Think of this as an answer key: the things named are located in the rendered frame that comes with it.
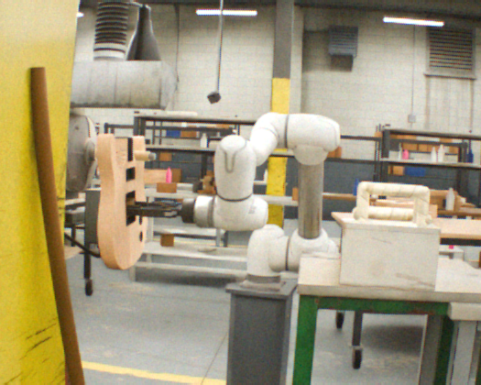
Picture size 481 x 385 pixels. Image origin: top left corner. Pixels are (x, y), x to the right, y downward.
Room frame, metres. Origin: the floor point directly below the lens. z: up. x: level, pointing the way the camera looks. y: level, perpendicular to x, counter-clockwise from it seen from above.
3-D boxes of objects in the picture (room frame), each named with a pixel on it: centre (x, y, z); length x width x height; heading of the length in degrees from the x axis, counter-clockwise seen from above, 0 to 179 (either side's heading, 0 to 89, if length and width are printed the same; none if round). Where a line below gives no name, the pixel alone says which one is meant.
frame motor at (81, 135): (1.78, 0.69, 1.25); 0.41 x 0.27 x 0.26; 83
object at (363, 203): (1.47, -0.34, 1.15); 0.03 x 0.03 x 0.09
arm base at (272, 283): (2.43, -0.11, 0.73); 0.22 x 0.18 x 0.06; 75
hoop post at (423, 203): (1.44, -0.51, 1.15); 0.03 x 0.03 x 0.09
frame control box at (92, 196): (2.00, 0.57, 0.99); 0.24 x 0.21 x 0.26; 83
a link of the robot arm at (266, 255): (2.42, -0.14, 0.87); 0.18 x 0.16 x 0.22; 78
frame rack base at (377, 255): (1.50, -0.43, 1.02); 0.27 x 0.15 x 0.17; 80
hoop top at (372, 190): (1.46, -0.42, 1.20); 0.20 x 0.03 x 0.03; 79
